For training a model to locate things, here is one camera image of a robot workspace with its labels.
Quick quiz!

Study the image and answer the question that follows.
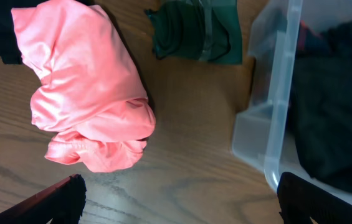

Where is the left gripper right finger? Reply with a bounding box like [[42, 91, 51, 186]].
[[277, 172, 352, 224]]

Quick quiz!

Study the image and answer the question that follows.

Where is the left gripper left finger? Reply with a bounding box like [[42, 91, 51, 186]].
[[0, 174, 87, 224]]

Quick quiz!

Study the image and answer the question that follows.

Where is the large black garment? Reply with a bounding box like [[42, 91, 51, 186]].
[[290, 57, 352, 193]]

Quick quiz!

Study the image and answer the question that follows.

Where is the red navy plaid shirt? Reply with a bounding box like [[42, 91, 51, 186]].
[[297, 21, 323, 54]]

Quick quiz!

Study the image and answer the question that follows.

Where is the clear plastic storage bin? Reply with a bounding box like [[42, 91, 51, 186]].
[[232, 0, 352, 205]]

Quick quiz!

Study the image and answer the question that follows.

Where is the pink salmon garment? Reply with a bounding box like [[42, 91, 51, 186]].
[[11, 0, 156, 172]]

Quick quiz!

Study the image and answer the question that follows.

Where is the dark green folded cloth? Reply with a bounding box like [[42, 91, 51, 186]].
[[145, 0, 242, 65]]

